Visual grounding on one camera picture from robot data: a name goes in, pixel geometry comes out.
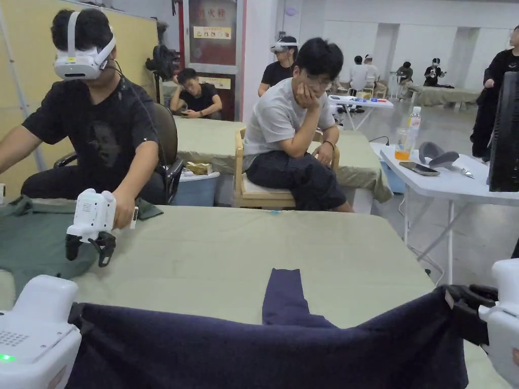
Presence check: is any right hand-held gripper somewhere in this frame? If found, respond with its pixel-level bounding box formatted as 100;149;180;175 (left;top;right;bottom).
443;258;519;383

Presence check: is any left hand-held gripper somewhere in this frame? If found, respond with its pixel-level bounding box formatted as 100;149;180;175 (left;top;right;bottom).
0;275;85;389

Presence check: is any dark blue garment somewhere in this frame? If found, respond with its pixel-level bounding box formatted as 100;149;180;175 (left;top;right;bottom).
66;267;470;389

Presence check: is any dark green garment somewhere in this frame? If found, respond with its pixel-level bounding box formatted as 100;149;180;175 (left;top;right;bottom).
0;194;164;281

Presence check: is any white folding table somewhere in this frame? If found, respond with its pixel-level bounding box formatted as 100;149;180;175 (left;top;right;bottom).
379;72;519;285
326;93;395;131

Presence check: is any bed with pale green sheet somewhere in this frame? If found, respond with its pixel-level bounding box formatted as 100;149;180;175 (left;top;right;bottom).
406;84;482;109
0;204;500;389
173;115;393;203

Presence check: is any blue storage bin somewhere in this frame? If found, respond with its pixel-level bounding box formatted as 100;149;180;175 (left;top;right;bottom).
174;162;221;208

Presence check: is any black office chair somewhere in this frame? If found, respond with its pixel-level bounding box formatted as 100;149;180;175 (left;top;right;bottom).
54;103;184;206

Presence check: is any wooden chair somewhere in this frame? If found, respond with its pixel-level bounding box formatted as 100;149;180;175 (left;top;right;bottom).
234;127;341;210

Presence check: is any group of people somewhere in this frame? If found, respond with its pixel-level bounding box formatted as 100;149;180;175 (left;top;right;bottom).
348;54;448;100

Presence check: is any black fan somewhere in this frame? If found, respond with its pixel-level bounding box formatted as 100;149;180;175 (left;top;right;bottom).
145;44;179;82

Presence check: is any red wall cabinet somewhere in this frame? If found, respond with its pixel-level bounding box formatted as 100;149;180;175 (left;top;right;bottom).
182;0;248;122

